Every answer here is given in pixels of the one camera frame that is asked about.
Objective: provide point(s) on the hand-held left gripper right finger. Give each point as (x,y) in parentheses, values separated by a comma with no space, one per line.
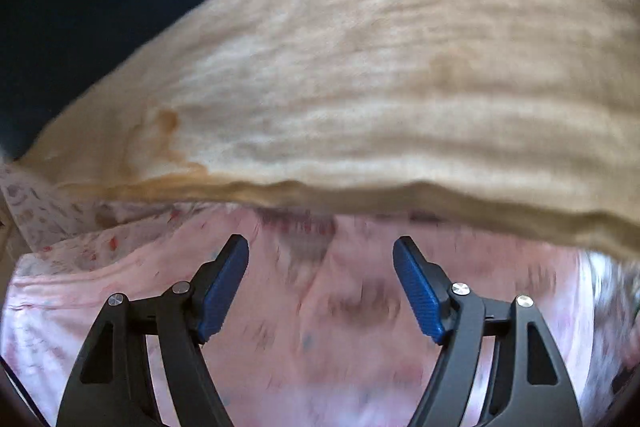
(417,292)

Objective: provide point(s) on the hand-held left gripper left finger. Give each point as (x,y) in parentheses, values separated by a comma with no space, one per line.
(222,292)

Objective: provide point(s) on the pink cartoon print pants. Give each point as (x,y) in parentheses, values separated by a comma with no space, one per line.
(350,357)

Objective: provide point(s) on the cartoon printed bed sheet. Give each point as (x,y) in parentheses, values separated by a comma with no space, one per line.
(40,207)

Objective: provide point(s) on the cream and navy plush blanket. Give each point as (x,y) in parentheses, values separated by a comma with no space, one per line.
(350,82)

